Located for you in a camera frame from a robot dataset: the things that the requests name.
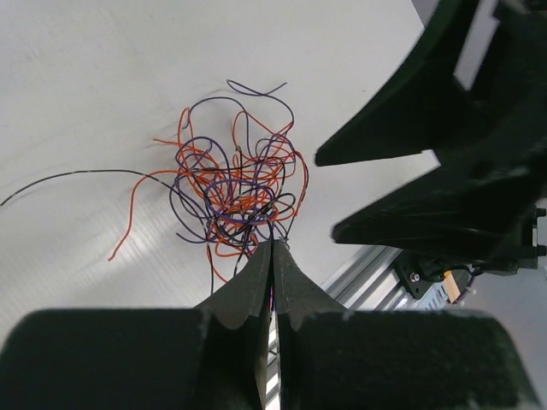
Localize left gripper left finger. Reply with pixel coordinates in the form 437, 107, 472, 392
1, 242, 274, 409

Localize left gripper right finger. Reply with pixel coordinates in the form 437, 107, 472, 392
272, 242, 542, 409

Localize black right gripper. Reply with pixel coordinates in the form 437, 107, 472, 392
315, 1, 546, 273

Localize thin black wire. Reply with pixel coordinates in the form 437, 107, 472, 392
0, 169, 215, 296

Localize orange and purple wires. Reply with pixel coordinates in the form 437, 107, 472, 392
107, 79, 309, 285

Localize aluminium mounting rail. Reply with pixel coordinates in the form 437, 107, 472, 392
321, 246, 409, 310

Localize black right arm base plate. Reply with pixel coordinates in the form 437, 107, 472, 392
393, 251, 473, 304

